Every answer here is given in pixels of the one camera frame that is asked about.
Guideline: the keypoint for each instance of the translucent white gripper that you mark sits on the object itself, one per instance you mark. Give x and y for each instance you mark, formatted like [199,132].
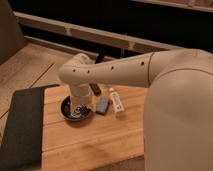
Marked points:
[81,95]

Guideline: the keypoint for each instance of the black eraser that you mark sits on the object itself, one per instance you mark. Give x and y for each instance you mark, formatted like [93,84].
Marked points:
[96,89]

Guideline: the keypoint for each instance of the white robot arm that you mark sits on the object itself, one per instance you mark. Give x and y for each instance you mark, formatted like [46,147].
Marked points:
[178,109]

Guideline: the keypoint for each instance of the black ceramic bowl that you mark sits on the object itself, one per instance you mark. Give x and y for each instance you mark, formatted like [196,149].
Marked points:
[80,113]

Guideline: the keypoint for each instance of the blue rectangular sponge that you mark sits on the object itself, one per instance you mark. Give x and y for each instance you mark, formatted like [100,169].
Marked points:
[102,106]

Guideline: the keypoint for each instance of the white plastic bottle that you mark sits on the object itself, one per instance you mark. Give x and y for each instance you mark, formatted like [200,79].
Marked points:
[116,102]

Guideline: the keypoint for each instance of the wooden board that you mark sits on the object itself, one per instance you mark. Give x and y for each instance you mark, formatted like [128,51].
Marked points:
[95,142]

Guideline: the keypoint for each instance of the dark grey mat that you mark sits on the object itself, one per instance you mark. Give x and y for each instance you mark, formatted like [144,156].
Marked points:
[22,139]

